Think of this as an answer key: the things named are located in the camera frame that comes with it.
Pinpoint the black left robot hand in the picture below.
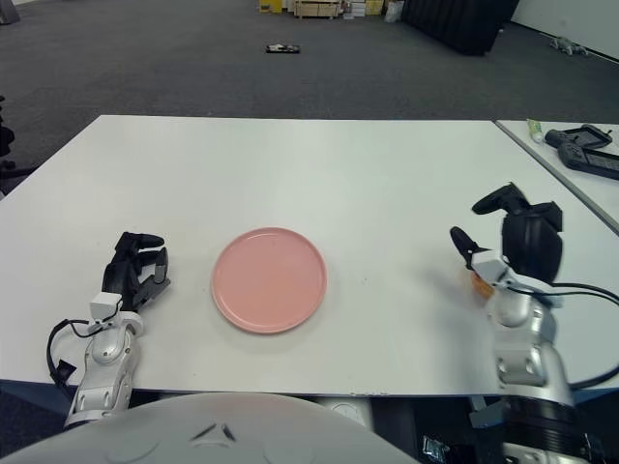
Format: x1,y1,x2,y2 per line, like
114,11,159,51
101,231,174,310

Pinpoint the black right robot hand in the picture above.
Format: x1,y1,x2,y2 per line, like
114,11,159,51
449,182,566,286

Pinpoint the red yellow apple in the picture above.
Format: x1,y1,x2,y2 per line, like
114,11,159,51
469,271,494,297

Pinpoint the pink round plate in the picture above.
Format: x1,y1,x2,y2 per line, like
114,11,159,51
211,226,329,335

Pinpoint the black handheld controller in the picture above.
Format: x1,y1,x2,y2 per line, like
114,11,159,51
545,124,613,150
557,143,619,181

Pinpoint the black office chair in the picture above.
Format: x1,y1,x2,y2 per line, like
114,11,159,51
0,96,38,197

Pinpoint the grey robot torso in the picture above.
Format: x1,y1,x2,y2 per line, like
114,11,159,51
0,391,417,464

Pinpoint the grey quadruped robot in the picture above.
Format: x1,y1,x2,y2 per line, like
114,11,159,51
549,37,590,56

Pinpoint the black curtain partition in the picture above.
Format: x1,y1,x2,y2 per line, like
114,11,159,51
400,0,521,56

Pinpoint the stack of white boxes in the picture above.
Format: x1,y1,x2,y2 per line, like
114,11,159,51
343,0,386,20

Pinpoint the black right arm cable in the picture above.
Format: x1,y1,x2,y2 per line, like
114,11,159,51
505,282,619,391

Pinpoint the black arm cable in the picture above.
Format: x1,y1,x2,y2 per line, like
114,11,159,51
505,282,619,391
46,317,105,388

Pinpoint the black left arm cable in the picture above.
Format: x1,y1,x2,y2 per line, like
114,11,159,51
46,317,105,388

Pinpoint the shiny metal bracket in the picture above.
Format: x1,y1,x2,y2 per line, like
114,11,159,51
420,434,449,459

